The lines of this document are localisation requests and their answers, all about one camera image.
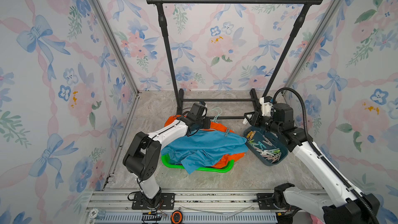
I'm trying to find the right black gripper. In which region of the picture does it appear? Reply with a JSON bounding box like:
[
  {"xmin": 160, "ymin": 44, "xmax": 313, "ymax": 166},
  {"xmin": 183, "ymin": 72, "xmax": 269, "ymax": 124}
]
[{"xmin": 244, "ymin": 110, "xmax": 281, "ymax": 136}]

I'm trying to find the light teal wire hanger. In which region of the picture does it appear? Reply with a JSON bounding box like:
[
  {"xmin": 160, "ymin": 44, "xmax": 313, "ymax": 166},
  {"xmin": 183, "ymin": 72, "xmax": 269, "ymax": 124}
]
[{"xmin": 211, "ymin": 116, "xmax": 219, "ymax": 123}]

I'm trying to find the teal t-shirt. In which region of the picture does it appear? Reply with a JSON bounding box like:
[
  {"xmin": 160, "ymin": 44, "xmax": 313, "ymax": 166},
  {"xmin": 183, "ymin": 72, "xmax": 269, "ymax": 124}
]
[{"xmin": 161, "ymin": 129, "xmax": 249, "ymax": 174}]

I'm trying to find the dark teal clothespin bin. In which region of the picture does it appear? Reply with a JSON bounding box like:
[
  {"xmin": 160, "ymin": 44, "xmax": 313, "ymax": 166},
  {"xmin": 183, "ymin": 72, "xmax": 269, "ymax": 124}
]
[{"xmin": 243, "ymin": 127, "xmax": 289, "ymax": 167}]

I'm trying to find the white clothespin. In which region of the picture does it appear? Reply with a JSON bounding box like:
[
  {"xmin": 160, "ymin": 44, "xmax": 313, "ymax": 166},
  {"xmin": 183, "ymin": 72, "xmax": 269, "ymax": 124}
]
[{"xmin": 243, "ymin": 113, "xmax": 252, "ymax": 125}]

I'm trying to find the orange t-shirt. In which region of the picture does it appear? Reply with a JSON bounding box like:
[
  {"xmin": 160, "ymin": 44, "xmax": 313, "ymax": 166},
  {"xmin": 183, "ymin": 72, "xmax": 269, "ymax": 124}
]
[{"xmin": 164, "ymin": 114, "xmax": 246, "ymax": 169}]

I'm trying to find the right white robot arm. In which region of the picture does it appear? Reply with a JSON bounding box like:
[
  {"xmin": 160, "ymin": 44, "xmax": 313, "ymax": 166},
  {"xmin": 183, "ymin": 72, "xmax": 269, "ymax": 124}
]
[{"xmin": 244, "ymin": 103, "xmax": 380, "ymax": 224}]

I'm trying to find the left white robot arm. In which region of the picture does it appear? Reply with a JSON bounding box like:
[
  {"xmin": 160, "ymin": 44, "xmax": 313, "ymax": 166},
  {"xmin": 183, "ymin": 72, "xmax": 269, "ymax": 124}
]
[{"xmin": 122, "ymin": 101, "xmax": 210, "ymax": 205}]

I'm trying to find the green plastic tray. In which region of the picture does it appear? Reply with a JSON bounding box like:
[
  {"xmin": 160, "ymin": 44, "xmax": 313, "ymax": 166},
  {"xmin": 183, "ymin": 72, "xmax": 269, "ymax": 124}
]
[{"xmin": 161, "ymin": 155, "xmax": 235, "ymax": 173}]

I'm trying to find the black clothes rack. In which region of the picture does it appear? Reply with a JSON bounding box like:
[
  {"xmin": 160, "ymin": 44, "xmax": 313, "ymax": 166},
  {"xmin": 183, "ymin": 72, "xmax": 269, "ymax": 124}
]
[{"xmin": 146, "ymin": 0, "xmax": 323, "ymax": 115}]

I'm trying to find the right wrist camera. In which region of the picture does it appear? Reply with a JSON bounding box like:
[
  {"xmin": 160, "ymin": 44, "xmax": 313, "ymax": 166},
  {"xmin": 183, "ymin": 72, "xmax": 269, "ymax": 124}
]
[{"xmin": 259, "ymin": 96, "xmax": 273, "ymax": 117}]

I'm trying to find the black corrugated cable hose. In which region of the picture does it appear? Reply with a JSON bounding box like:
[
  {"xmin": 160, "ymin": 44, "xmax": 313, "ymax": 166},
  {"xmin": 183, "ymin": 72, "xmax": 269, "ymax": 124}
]
[{"xmin": 273, "ymin": 86, "xmax": 378, "ymax": 224}]

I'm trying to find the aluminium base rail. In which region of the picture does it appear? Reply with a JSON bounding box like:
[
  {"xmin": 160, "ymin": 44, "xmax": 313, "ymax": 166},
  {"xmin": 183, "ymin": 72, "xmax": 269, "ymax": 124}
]
[{"xmin": 81, "ymin": 188, "xmax": 294, "ymax": 224}]

